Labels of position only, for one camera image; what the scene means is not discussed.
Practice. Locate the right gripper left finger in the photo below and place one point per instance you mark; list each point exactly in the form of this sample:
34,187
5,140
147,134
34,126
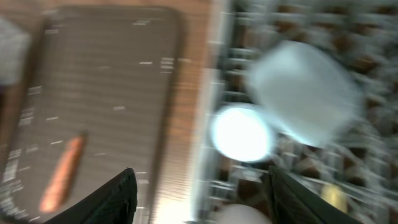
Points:
115,202

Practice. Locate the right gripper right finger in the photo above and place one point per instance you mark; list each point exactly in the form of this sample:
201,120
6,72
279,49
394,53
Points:
289,202

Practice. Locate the yellow plastic spoon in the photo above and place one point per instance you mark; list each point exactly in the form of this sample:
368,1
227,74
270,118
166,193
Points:
335,197

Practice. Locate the pink cup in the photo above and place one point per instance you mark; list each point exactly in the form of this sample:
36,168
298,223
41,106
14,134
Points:
241,214

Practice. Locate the orange carrot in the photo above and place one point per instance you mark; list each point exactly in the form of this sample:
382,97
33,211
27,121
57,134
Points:
57,190

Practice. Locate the light blue cup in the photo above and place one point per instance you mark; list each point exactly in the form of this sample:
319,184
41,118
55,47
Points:
240,131

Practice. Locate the light blue bowl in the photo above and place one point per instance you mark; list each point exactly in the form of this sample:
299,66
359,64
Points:
305,93

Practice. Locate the grey dishwasher rack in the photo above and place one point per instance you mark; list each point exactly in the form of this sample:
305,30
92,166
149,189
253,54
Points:
362,37

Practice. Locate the dark brown serving tray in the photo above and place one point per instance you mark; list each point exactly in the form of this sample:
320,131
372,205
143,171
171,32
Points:
106,71

